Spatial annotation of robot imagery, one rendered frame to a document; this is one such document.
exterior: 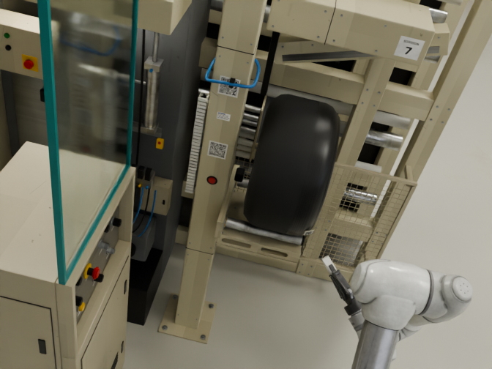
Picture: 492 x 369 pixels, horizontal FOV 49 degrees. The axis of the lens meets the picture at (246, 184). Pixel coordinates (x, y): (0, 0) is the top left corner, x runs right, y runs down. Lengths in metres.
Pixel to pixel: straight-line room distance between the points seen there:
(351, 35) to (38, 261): 1.35
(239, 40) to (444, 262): 2.50
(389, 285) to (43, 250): 0.98
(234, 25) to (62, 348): 1.17
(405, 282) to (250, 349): 1.61
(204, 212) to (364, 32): 0.99
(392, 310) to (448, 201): 2.97
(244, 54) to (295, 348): 1.74
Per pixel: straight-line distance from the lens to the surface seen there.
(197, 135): 2.14
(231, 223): 2.28
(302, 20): 2.12
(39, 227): 1.73
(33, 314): 1.74
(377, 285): 1.52
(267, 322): 3.14
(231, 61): 1.94
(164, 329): 3.00
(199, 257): 2.58
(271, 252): 2.34
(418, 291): 1.56
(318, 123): 2.04
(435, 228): 4.16
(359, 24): 2.13
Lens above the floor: 2.51
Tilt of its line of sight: 40 degrees down
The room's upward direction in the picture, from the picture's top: 13 degrees clockwise
